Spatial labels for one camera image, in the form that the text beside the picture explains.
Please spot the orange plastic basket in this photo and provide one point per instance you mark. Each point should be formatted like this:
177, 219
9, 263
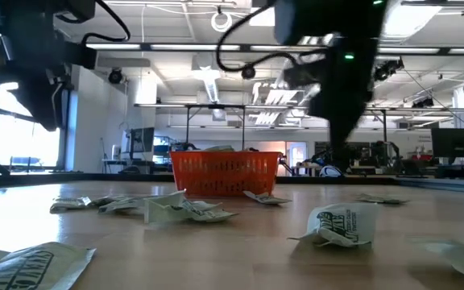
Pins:
224, 173

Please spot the round black ceiling camera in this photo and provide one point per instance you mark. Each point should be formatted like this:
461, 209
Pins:
248, 71
115, 75

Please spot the black background rig frame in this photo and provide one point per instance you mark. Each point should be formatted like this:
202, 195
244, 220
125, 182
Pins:
385, 133
216, 106

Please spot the black overhead beam with lights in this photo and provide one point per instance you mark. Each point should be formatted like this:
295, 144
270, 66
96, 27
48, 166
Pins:
195, 47

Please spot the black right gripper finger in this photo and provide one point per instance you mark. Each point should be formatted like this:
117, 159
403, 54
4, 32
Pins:
342, 141

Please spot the large bright window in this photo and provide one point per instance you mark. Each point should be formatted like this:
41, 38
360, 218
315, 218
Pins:
26, 149

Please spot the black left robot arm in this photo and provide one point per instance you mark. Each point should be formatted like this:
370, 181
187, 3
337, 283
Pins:
34, 32

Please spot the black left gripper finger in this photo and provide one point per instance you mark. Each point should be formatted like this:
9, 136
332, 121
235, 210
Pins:
42, 108

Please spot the dark computer monitor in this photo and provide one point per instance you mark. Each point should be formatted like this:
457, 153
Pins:
142, 141
455, 143

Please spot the background black robot arm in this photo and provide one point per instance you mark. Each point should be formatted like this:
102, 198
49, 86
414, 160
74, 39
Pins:
286, 163

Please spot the white hanging ceiling vent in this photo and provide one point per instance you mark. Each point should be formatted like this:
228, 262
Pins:
205, 74

